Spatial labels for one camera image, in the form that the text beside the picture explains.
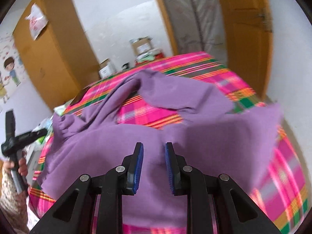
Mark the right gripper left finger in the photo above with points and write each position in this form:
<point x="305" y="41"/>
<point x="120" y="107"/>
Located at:
<point x="74" y="211"/>

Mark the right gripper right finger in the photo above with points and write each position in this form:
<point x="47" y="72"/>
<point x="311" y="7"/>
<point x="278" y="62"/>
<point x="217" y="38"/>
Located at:
<point x="214" y="204"/>

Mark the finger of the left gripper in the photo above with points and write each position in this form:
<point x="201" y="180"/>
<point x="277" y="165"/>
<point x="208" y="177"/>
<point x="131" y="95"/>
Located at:
<point x="39" y="133"/>

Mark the purple fleece garment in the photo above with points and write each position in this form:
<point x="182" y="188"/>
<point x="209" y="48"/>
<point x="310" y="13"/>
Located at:
<point x="211" y="137"/>

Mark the person's left forearm sleeve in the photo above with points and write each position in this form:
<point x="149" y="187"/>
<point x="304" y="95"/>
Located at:
<point x="14" y="205"/>

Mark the person's left hand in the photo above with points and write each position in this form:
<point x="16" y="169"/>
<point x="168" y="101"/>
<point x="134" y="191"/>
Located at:
<point x="8" y="165"/>

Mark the black smartphone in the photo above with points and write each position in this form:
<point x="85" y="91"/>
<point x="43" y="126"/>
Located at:
<point x="80" y="96"/>

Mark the wooden wardrobe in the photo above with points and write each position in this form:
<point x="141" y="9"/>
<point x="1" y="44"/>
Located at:
<point x="60" y="61"/>

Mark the white cardboard box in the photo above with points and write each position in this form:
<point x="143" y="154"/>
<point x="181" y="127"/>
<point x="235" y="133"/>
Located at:
<point x="106" y="69"/>

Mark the white plastic bag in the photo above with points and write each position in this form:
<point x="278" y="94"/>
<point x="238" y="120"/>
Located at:
<point x="37" y="21"/>

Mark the black spray bottle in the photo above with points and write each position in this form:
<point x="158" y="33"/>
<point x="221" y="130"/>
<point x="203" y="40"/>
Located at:
<point x="125" y="66"/>

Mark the brown cardboard box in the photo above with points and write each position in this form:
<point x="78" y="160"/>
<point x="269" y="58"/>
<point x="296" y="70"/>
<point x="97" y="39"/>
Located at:
<point x="141" y="45"/>

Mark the wooden door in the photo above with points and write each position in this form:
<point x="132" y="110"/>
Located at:
<point x="249" y="40"/>

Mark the grey door curtain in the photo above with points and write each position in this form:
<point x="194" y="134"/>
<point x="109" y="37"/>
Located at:
<point x="198" y="26"/>

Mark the cartoon couple wall sticker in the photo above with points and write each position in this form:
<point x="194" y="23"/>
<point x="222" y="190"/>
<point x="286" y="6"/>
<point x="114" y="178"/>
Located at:
<point x="9" y="66"/>

